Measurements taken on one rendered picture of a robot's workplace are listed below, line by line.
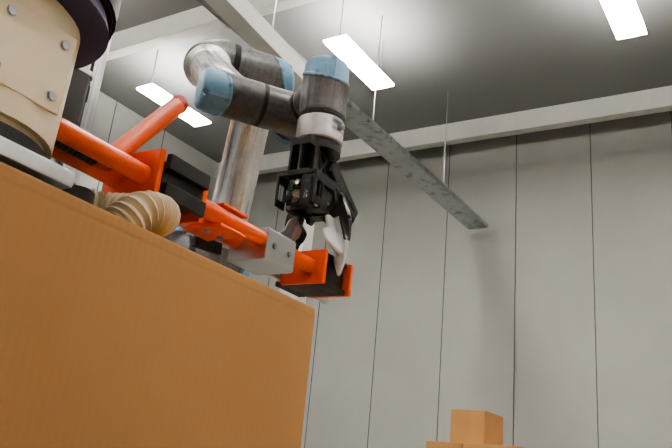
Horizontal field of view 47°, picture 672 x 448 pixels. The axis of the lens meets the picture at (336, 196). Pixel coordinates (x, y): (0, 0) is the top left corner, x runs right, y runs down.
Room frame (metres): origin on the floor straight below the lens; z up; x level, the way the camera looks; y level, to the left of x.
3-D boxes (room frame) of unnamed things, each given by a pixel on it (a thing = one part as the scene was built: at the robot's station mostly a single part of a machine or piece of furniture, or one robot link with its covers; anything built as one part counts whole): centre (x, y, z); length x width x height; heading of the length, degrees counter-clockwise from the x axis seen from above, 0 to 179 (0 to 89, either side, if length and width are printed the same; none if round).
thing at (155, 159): (0.82, 0.20, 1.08); 0.10 x 0.08 x 0.06; 58
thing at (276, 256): (1.00, 0.09, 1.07); 0.07 x 0.07 x 0.04; 58
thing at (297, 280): (1.11, 0.02, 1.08); 0.08 x 0.07 x 0.05; 148
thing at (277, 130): (1.19, 0.09, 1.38); 0.11 x 0.11 x 0.08; 23
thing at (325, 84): (1.10, 0.04, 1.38); 0.09 x 0.08 x 0.11; 23
